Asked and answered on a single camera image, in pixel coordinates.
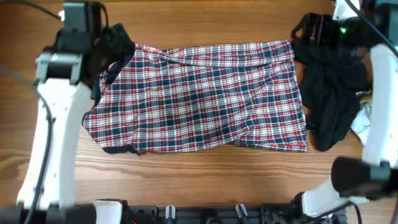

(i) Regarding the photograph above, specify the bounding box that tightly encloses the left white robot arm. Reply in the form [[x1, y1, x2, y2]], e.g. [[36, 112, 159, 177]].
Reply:
[[1, 24, 135, 223]]

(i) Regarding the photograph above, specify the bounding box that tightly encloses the white crumpled garment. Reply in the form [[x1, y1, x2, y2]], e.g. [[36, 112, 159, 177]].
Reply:
[[351, 90, 373, 146]]

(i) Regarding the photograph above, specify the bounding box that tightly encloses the black garment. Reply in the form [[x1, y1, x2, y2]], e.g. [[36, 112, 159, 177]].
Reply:
[[292, 40, 369, 151]]

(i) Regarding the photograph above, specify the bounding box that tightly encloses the plaid red navy shirt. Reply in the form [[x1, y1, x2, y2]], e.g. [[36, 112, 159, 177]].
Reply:
[[82, 40, 307, 154]]

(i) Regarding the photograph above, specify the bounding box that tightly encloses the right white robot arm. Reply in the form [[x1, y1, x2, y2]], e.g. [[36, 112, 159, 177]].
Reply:
[[291, 0, 397, 220]]

